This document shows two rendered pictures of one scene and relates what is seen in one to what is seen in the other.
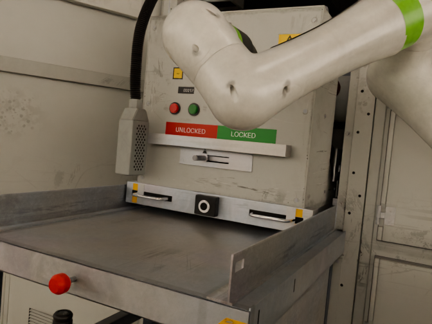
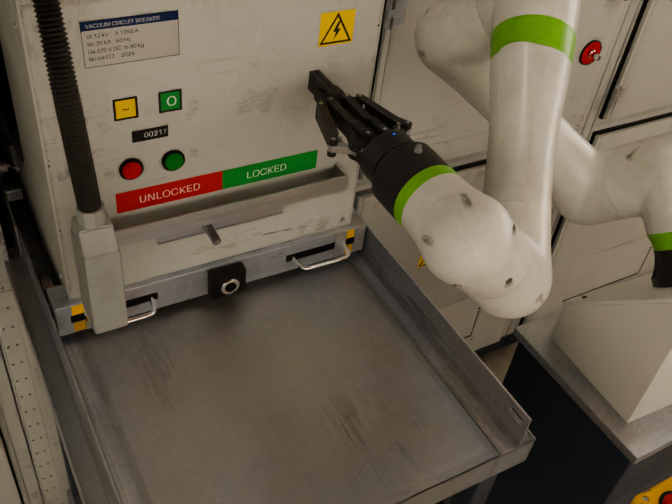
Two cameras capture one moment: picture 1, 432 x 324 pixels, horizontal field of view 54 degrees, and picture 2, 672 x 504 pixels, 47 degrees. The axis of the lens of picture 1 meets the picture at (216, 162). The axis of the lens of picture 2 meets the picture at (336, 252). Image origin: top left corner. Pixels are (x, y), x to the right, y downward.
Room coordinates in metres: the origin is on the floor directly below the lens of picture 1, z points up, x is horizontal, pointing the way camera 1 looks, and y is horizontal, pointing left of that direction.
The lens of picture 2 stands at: (0.50, 0.71, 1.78)
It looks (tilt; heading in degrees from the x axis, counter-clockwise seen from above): 41 degrees down; 299
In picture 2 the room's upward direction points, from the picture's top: 8 degrees clockwise
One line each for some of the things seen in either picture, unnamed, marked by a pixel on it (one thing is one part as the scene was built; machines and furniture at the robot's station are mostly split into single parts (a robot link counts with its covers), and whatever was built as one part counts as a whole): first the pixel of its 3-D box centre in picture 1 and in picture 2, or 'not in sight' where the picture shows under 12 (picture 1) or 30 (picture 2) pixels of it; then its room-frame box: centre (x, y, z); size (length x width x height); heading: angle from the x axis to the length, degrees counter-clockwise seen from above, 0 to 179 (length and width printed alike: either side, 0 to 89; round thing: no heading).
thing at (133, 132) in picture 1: (134, 141); (98, 268); (1.14, 0.22, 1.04); 0.08 x 0.05 x 0.17; 153
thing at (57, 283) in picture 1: (64, 282); not in sight; (0.67, 0.22, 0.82); 0.04 x 0.03 x 0.03; 153
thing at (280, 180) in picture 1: (218, 107); (223, 145); (1.10, 0.00, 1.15); 0.48 x 0.01 x 0.48; 63
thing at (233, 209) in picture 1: (213, 204); (218, 267); (1.12, 0.00, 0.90); 0.54 x 0.05 x 0.06; 63
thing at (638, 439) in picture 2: not in sight; (644, 357); (0.46, -0.46, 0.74); 0.38 x 0.32 x 0.02; 64
